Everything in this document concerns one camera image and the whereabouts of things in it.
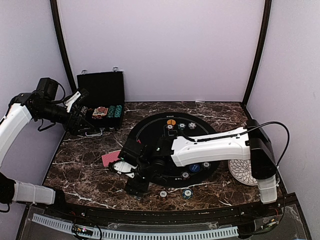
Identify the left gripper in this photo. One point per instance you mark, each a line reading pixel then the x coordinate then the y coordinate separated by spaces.
pixel 73 129

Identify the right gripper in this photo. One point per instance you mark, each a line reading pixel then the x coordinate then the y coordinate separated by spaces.
pixel 137 189

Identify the orange 100 chip stack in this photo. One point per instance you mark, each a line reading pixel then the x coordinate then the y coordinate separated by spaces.
pixel 163 194

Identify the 100 chips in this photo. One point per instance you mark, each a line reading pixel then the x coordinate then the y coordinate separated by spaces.
pixel 170 127
pixel 185 175

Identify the blue small blind button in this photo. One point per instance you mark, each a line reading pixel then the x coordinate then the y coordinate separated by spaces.
pixel 194 168

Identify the green-blue 50 chip stack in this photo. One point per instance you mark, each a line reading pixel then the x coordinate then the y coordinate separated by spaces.
pixel 187 194

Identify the orange big blind button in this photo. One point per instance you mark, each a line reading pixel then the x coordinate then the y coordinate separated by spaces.
pixel 171 122

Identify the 50 chips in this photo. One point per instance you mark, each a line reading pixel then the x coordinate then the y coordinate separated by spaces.
pixel 182 126
pixel 206 165

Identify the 10 chips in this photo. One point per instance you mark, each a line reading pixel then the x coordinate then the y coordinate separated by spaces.
pixel 192 125

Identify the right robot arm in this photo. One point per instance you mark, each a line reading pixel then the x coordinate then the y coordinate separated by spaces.
pixel 250 143

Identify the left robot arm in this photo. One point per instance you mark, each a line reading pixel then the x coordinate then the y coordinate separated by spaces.
pixel 41 104

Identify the card deck in case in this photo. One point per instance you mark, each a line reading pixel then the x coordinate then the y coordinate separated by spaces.
pixel 99 112

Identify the green chip row left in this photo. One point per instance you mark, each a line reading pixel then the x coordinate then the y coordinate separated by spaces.
pixel 111 111

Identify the green chip row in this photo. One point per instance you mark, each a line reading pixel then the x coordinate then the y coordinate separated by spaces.
pixel 118 111
pixel 111 111

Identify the red card deck in box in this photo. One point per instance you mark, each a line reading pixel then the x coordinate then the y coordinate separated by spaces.
pixel 110 157

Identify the green chip row right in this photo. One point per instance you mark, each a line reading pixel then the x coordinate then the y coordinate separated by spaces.
pixel 118 111

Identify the black poker chip case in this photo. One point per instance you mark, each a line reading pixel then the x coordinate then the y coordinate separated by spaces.
pixel 105 89

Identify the round black poker mat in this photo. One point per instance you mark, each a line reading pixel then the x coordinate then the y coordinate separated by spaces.
pixel 152 130

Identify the floral patterned plate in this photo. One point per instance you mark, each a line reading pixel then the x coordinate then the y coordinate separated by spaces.
pixel 241 170

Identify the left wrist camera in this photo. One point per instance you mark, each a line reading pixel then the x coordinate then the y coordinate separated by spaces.
pixel 77 97

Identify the white cable duct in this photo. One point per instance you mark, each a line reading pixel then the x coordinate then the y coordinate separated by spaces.
pixel 121 231

